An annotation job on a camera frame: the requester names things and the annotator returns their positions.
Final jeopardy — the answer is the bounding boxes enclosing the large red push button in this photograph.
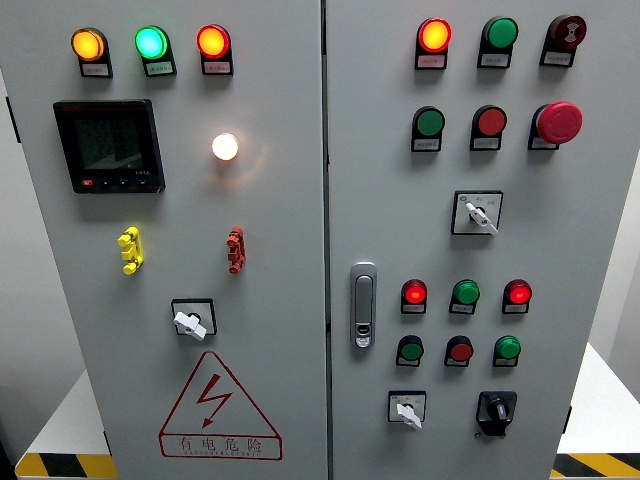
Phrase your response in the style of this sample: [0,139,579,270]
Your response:
[472,104,509,138]

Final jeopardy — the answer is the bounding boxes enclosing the small red handle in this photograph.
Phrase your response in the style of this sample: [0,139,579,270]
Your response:
[226,226,247,275]

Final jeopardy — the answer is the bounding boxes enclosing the silver door lock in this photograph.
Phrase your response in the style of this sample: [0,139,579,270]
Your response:
[349,261,378,350]

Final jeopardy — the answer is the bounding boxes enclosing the small green indicator lamp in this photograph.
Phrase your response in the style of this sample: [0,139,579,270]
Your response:
[493,335,522,361]
[451,278,481,306]

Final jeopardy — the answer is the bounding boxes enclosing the black yellow striped tape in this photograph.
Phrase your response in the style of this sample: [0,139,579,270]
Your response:
[550,452,640,479]
[14,452,119,480]

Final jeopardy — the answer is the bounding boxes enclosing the small green push button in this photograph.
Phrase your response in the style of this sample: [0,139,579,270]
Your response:
[397,334,425,362]

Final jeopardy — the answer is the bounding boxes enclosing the small white-handle turn switch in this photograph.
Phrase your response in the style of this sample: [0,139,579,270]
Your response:
[387,390,428,431]

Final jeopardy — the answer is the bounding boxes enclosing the small yellow handle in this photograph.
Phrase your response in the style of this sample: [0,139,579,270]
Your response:
[117,225,145,276]

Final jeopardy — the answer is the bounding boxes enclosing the dark red buzzer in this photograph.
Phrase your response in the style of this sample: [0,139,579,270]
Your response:
[546,14,588,52]

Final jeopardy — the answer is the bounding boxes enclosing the wide white-handle turn switch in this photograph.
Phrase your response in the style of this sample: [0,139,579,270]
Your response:
[170,298,218,343]

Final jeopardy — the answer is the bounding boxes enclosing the black-handle turn switch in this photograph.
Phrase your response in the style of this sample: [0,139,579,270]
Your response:
[475,390,518,438]

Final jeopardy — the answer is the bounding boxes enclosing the grey cabinet door with display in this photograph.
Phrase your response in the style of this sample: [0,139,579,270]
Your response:
[0,0,329,480]

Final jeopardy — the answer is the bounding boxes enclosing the large dark green lamp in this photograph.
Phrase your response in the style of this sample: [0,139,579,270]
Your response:
[481,16,520,52]

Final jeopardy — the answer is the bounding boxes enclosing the large red stop button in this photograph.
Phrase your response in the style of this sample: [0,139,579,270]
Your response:
[532,101,584,146]

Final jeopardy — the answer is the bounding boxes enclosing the white glowing lamp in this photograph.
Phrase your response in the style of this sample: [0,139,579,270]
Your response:
[210,132,240,162]

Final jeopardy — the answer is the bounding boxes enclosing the large red indicator lamp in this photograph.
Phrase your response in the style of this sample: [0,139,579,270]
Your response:
[416,17,453,55]
[195,24,233,61]

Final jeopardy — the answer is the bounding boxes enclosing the slim white-handle turn switch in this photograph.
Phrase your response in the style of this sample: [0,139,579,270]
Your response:
[450,189,504,237]

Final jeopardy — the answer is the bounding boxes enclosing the large yellow indicator lamp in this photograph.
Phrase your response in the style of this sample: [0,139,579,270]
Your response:
[70,26,109,64]

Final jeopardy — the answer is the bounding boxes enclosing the black digital display meter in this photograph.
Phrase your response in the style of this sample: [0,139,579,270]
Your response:
[52,98,167,195]

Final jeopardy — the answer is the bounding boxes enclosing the small red push button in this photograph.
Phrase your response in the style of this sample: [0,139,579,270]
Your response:
[445,335,475,362]

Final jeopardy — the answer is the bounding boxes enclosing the red warning triangle sticker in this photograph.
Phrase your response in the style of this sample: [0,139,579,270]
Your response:
[158,350,284,462]

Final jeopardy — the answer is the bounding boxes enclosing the small red indicator lamp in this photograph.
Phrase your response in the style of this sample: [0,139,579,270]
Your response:
[401,278,429,305]
[503,278,533,305]

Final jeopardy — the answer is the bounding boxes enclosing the grey cabinet door with lock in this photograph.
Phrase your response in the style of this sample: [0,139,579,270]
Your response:
[323,0,640,480]

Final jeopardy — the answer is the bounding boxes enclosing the large green push button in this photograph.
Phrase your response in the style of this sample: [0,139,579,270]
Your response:
[412,105,446,139]

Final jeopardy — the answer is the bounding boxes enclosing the large bright green lamp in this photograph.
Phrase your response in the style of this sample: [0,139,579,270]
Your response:
[134,25,172,62]

